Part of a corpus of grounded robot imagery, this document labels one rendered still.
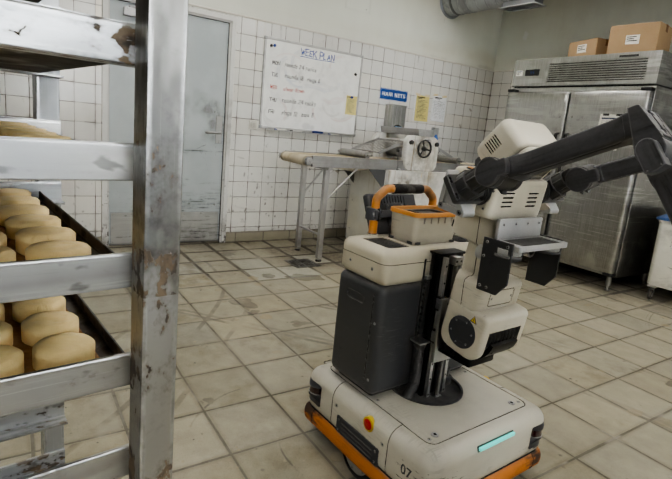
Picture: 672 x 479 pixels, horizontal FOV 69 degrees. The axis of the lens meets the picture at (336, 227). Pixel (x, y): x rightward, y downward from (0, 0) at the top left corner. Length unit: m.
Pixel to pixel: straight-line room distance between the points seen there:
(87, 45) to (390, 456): 1.50
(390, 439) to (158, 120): 1.43
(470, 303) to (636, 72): 3.65
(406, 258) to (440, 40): 4.81
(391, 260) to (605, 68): 3.80
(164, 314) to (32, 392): 0.11
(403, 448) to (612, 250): 3.54
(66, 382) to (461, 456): 1.37
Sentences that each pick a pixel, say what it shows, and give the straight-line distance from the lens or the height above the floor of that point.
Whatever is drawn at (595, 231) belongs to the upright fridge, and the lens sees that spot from 4.94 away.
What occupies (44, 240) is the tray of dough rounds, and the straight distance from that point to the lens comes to 0.52.
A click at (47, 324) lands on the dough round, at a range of 0.56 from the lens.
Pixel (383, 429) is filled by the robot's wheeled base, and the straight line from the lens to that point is 1.71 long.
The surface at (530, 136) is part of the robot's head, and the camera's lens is 1.53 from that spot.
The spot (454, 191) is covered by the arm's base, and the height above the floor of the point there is 1.05.
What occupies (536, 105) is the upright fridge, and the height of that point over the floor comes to 1.60.
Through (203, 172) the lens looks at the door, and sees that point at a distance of 4.78.
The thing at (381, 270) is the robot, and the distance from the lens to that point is 1.62.
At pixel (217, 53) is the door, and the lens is 4.81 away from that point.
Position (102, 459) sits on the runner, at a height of 0.88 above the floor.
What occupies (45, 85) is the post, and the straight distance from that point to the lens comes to 0.84.
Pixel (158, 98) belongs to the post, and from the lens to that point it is 0.40.
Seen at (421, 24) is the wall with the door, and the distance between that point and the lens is 6.08.
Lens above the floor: 1.18
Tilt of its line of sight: 11 degrees down
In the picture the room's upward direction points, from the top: 6 degrees clockwise
